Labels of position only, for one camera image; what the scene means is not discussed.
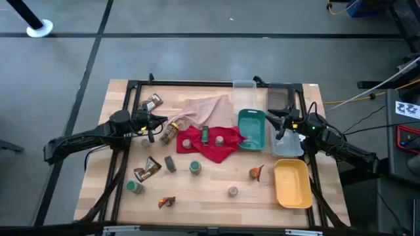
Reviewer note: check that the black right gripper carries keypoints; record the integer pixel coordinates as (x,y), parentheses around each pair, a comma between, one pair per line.
(293,122)

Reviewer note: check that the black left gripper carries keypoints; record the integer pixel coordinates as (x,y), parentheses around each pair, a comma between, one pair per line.
(144,122)

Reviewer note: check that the yellow-lid spice jar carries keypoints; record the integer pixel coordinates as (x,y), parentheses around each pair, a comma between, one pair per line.
(169,133)

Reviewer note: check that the brown spice sachet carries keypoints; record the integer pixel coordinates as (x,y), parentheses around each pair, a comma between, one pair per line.
(147,169)
(152,102)

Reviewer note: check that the dark grey spice tin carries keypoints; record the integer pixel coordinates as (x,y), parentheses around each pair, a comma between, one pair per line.
(170,164)

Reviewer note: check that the orange foil spice packet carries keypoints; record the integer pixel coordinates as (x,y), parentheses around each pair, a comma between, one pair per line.
(166,201)
(255,172)

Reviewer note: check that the green spice tin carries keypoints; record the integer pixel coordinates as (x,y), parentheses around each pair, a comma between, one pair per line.
(205,135)

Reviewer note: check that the green-lid glass spice jar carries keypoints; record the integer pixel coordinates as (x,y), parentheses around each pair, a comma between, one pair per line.
(134,186)
(195,167)

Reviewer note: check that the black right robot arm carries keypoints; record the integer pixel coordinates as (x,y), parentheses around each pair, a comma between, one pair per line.
(344,147)

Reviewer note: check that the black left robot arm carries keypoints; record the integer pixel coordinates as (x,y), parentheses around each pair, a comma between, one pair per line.
(98,131)

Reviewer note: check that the pale grey plastic bin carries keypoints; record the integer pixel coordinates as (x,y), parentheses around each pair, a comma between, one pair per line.
(288,147)

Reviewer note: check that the teal plastic bin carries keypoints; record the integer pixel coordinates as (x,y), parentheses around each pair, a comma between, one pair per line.
(252,129)

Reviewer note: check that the smoky grey plastic bin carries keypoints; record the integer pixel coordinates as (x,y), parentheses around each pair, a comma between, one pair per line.
(277,98)

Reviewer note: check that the clear plastic bin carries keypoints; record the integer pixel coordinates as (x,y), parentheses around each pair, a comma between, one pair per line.
(244,95)

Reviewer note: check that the beige cloth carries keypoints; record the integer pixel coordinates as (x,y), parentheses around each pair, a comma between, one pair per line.
(206,111)

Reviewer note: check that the yellow plastic bin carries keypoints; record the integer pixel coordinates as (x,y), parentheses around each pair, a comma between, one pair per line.
(292,183)

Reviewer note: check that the red cloth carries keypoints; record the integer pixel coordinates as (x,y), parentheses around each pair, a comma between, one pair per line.
(216,152)

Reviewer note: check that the black cabinet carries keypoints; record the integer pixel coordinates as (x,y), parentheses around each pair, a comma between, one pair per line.
(392,147)

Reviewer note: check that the white printed paper label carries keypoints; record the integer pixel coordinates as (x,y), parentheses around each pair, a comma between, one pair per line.
(407,109)

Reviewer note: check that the grey metal foot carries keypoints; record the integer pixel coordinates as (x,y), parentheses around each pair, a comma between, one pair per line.
(11,146)

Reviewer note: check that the blue box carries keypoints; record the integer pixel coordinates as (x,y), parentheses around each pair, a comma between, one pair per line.
(361,8)

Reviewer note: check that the black pole with white base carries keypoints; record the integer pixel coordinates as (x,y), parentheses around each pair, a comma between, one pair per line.
(39,27)

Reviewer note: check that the black equipment stand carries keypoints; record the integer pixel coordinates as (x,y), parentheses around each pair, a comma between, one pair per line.
(403,26)

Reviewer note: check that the black aluminium table frame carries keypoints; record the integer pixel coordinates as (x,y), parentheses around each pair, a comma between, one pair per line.
(197,84)

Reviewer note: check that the silver aluminium rail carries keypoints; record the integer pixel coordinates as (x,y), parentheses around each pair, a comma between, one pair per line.
(121,228)
(303,232)

